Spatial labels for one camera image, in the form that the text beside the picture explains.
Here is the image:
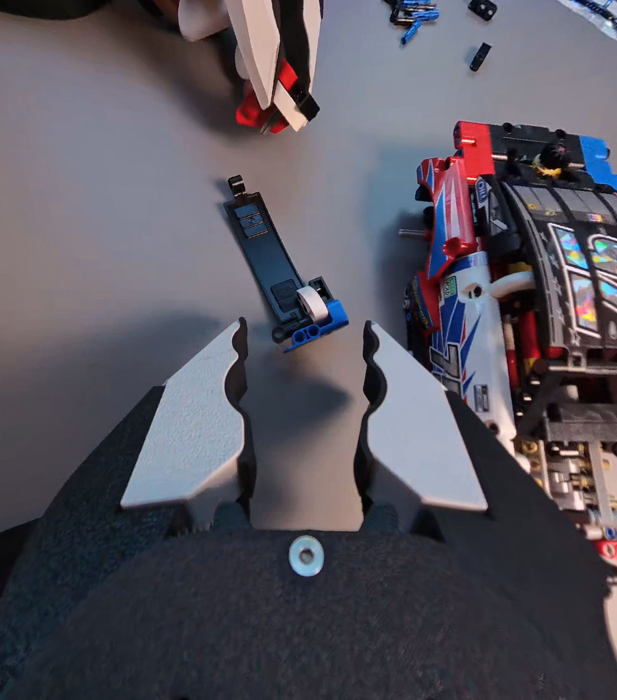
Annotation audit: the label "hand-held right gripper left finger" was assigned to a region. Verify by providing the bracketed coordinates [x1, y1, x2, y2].
[121, 317, 257, 510]

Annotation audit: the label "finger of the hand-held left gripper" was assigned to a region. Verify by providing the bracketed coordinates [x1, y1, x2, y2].
[286, 0, 324, 96]
[225, 0, 283, 110]

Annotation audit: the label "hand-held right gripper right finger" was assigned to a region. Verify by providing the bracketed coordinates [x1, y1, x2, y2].
[356, 320, 490, 528]

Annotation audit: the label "small white lego connector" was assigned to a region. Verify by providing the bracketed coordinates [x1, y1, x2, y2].
[271, 82, 321, 133]

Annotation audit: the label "red lego piece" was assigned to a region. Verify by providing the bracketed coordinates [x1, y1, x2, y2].
[236, 59, 299, 136]

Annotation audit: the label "lego race car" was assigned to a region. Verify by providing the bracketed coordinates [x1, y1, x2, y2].
[399, 120, 617, 561]

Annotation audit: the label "black lego panel blue end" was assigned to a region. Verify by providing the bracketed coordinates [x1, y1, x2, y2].
[224, 175, 350, 353]

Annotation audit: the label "black forearm brace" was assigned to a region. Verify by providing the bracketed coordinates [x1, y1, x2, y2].
[0, 0, 115, 22]

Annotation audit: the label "pile of blue lego pins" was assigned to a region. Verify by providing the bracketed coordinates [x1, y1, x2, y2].
[388, 0, 441, 46]

